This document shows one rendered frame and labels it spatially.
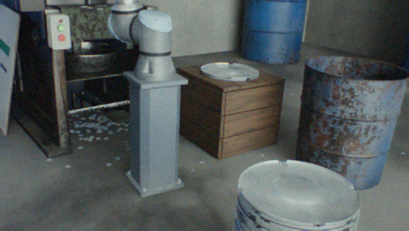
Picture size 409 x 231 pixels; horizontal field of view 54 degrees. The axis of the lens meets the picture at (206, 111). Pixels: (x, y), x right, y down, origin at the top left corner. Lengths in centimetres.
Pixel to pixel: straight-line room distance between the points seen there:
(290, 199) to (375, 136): 82
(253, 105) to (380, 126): 56
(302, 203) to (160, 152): 73
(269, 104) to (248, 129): 16
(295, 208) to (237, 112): 96
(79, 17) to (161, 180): 80
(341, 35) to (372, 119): 330
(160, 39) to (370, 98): 81
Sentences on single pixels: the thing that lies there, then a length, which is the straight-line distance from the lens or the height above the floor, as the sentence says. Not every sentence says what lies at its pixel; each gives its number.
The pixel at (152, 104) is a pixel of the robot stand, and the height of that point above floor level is 37.
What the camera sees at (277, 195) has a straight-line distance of 97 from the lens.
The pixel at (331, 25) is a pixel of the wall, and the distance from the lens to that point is 498.
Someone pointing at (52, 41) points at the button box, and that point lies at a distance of 174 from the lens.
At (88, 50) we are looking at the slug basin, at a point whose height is 37.
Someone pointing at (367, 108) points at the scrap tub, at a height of 37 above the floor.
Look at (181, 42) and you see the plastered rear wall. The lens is 391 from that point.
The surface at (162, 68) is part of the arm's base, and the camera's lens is 144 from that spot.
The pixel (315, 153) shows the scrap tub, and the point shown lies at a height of 13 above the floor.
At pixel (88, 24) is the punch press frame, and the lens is 190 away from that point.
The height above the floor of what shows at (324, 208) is 35.
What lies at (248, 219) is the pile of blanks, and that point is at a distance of 95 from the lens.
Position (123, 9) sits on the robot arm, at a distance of 151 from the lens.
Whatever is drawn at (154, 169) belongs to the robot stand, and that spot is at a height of 10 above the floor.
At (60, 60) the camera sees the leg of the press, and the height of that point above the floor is 44.
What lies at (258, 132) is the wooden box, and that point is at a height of 9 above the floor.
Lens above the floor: 85
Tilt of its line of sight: 20 degrees down
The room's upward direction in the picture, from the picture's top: 3 degrees clockwise
